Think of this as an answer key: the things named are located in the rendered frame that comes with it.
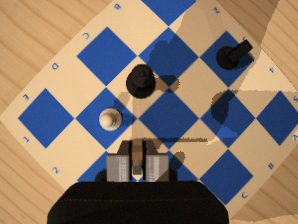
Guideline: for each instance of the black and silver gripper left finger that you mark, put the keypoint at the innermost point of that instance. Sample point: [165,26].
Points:
[119,165]

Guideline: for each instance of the blue and cream chessboard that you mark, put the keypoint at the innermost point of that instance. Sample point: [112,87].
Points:
[228,129]

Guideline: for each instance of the white pawn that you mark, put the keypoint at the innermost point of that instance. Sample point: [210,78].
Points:
[108,117]

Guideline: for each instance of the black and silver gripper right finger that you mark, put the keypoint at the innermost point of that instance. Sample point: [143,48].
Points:
[155,166]

